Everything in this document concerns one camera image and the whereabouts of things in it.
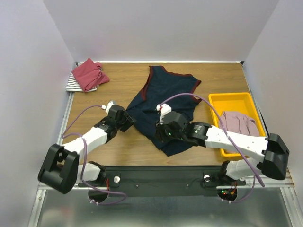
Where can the mauve tank top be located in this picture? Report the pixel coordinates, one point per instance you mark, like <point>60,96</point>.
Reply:
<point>238,122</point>

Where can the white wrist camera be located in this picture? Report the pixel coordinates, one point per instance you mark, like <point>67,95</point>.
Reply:
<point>163,109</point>
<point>107,107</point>

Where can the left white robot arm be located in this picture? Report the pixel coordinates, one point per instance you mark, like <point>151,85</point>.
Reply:
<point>66,165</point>

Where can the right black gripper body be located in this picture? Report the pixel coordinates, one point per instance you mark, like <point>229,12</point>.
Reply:
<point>160,132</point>

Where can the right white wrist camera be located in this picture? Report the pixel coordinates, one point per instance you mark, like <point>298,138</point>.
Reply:
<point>163,109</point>

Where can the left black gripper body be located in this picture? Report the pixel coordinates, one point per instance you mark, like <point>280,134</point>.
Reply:
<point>126,122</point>

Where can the striped folded tank top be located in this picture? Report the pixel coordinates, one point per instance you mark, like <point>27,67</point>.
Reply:
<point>72,85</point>

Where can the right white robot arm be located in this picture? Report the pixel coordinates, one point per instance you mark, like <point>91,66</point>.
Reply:
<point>266,156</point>

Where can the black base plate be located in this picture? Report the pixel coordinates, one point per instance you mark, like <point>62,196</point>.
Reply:
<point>162,181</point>

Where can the red folded tank top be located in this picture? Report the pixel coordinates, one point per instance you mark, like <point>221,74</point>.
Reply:
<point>90,75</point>

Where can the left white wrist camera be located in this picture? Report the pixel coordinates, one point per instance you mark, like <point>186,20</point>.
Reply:
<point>107,107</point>

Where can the yellow plastic bin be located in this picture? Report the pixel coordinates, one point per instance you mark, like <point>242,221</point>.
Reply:
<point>241,102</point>

